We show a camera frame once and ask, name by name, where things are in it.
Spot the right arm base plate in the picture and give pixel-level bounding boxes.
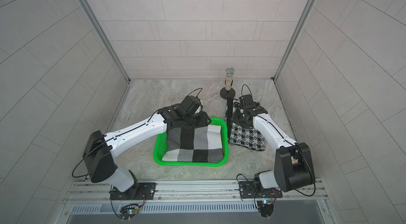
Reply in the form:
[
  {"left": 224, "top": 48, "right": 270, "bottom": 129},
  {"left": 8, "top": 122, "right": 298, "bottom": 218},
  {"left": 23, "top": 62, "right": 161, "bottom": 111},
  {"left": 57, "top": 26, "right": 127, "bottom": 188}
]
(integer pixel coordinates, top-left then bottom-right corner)
[{"left": 239, "top": 181, "right": 263, "bottom": 199}]

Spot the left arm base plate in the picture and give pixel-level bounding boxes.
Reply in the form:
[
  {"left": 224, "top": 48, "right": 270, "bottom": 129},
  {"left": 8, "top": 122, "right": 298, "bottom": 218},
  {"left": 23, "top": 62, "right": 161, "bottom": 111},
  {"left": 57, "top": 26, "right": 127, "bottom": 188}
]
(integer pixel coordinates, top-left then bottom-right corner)
[{"left": 110, "top": 182, "right": 157, "bottom": 200}]

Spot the right circuit board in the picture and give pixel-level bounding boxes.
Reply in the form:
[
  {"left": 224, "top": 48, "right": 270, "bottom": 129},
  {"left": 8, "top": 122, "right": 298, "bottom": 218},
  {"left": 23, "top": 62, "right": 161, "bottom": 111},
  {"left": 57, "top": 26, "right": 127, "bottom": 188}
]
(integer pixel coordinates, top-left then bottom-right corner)
[{"left": 256, "top": 201, "right": 274, "bottom": 218}]

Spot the circuit board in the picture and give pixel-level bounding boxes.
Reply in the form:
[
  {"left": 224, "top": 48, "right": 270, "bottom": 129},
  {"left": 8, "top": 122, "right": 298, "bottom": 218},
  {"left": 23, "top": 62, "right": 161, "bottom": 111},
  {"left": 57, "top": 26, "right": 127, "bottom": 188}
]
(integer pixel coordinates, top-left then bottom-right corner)
[
  {"left": 119, "top": 203, "right": 140, "bottom": 222},
  {"left": 256, "top": 201, "right": 274, "bottom": 218}
]

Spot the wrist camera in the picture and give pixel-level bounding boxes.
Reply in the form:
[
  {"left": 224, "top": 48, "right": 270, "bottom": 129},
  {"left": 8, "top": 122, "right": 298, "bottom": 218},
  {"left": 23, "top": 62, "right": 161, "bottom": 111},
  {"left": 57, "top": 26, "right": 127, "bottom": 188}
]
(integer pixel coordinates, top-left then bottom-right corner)
[
  {"left": 180, "top": 96, "right": 203, "bottom": 115},
  {"left": 239, "top": 94, "right": 257, "bottom": 110}
]

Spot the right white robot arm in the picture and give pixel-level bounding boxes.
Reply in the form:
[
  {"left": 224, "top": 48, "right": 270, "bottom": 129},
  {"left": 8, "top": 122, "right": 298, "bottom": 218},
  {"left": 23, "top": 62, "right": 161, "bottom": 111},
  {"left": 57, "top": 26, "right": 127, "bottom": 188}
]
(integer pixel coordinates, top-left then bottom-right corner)
[{"left": 232, "top": 107, "right": 316, "bottom": 193}]

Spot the black white houndstooth scarf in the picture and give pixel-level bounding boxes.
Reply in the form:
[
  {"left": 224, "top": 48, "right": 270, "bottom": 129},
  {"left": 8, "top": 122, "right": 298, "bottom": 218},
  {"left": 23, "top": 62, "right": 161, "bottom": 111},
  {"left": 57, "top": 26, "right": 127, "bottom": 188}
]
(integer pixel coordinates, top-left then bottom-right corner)
[{"left": 225, "top": 96, "right": 266, "bottom": 152}]

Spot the left circuit board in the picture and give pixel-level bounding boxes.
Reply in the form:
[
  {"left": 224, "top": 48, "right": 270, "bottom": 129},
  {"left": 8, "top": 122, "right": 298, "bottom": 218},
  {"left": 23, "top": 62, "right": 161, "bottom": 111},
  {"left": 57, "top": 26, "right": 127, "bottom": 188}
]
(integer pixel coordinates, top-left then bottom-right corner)
[{"left": 119, "top": 203, "right": 140, "bottom": 222}]

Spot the aluminium mounting rail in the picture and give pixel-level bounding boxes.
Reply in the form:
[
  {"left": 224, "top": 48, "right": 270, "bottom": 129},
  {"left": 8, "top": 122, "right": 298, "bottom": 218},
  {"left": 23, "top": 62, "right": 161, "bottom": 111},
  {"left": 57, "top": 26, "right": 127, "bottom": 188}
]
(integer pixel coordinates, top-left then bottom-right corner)
[{"left": 62, "top": 179, "right": 328, "bottom": 204}]

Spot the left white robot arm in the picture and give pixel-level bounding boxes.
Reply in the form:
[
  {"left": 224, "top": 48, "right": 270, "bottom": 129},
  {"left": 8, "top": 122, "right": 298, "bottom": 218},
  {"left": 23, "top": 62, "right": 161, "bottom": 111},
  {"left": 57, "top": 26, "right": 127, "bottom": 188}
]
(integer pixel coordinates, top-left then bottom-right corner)
[{"left": 83, "top": 105, "right": 211, "bottom": 193}]

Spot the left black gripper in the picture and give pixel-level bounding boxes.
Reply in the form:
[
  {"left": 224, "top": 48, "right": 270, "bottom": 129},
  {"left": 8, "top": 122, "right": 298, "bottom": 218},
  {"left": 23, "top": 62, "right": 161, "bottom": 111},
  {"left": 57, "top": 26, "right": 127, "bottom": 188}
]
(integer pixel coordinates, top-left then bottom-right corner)
[{"left": 182, "top": 110, "right": 214, "bottom": 128}]

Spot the grey black checked scarf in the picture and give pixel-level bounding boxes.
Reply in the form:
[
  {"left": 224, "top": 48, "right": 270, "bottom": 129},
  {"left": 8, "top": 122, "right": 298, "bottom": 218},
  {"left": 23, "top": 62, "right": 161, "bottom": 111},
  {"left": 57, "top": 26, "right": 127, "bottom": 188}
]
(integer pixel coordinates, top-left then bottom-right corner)
[{"left": 162, "top": 125, "right": 224, "bottom": 163}]

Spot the green plastic basket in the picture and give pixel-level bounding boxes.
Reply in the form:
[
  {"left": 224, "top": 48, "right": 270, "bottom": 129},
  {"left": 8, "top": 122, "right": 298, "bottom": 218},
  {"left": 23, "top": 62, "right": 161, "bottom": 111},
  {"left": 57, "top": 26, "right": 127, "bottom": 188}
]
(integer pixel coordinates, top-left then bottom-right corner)
[{"left": 153, "top": 117, "right": 229, "bottom": 167}]

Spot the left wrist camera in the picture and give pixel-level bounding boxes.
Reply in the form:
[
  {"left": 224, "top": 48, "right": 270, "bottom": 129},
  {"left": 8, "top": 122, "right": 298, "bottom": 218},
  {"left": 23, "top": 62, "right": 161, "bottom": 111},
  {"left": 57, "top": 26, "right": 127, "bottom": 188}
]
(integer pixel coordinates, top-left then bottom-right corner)
[{"left": 180, "top": 96, "right": 203, "bottom": 115}]

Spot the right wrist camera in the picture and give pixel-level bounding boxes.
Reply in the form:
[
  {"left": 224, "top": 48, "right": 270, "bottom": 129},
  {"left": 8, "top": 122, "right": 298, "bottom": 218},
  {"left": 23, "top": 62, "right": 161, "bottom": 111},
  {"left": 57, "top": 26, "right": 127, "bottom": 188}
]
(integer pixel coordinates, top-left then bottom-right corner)
[{"left": 239, "top": 94, "right": 257, "bottom": 110}]

